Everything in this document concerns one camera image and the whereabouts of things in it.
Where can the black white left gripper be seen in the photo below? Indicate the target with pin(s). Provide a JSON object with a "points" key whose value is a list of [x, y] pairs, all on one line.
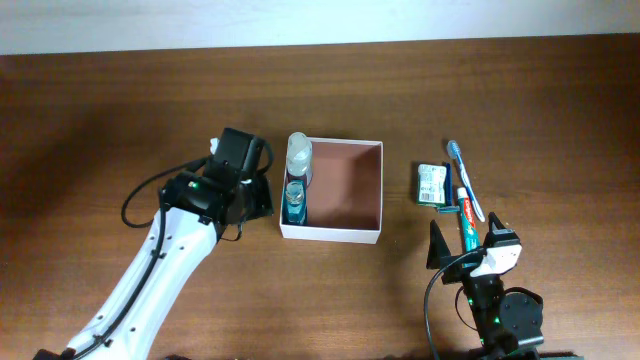
{"points": [[264, 203]]}

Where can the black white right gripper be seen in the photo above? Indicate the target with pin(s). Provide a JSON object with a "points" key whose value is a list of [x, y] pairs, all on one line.
{"points": [[439, 253]]}

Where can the clear foam soap pump bottle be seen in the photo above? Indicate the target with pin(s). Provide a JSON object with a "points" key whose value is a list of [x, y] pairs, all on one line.
{"points": [[299, 158]]}

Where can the blue mouthwash bottle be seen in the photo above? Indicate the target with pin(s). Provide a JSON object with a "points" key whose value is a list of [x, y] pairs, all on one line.
{"points": [[295, 203]]}

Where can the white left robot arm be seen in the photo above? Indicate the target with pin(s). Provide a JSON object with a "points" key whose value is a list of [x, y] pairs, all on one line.
{"points": [[199, 201]]}

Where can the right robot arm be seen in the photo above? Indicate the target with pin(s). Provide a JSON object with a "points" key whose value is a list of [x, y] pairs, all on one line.
{"points": [[508, 321]]}

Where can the green red toothpaste tube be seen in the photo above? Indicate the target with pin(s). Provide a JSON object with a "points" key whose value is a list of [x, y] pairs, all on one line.
{"points": [[468, 226]]}

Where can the blue disposable razor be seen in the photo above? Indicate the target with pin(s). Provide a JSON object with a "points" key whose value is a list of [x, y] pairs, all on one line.
{"points": [[449, 206]]}

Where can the green white soap bar package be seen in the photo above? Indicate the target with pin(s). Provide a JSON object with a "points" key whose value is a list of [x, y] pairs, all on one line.
{"points": [[431, 181]]}

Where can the blue white toothbrush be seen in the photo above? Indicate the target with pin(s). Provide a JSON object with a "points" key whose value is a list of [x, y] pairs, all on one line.
{"points": [[454, 152]]}

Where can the pink cardboard box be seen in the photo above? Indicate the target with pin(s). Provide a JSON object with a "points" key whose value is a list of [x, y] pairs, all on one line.
{"points": [[345, 198]]}

